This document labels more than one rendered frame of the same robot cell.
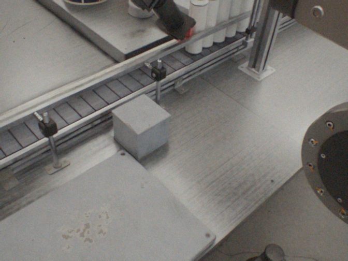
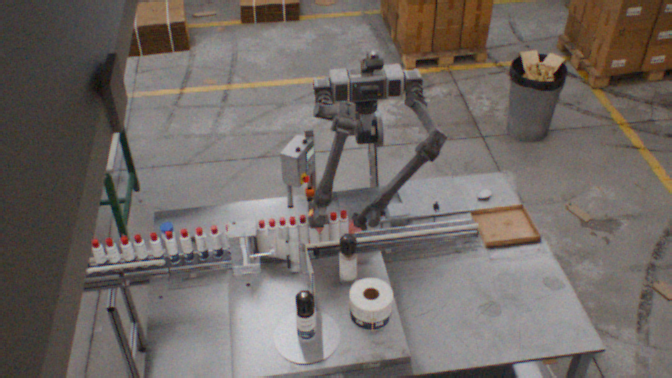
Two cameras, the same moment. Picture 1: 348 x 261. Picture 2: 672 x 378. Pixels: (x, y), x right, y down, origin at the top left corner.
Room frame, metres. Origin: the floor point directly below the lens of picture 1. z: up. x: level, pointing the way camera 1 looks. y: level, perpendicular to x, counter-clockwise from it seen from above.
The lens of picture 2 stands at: (3.06, 1.58, 3.50)
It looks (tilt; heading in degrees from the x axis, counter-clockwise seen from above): 40 degrees down; 219
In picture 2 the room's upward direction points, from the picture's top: 1 degrees counter-clockwise
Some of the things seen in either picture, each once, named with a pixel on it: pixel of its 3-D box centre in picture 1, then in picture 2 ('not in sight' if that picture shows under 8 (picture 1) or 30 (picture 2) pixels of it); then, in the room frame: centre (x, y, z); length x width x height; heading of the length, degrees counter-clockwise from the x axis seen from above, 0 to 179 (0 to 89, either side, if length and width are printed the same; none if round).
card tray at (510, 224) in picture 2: not in sight; (505, 224); (0.31, 0.58, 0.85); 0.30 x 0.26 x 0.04; 137
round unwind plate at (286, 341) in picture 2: not in sight; (306, 336); (1.58, 0.21, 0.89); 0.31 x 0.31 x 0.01
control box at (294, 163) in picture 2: not in sight; (298, 161); (1.06, -0.24, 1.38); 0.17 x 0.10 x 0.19; 12
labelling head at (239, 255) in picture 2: not in sight; (244, 246); (1.41, -0.33, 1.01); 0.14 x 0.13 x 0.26; 137
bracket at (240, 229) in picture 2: not in sight; (241, 229); (1.41, -0.32, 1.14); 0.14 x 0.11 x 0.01; 137
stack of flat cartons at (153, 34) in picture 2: not in sight; (155, 27); (-0.92, -3.89, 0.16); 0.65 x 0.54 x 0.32; 140
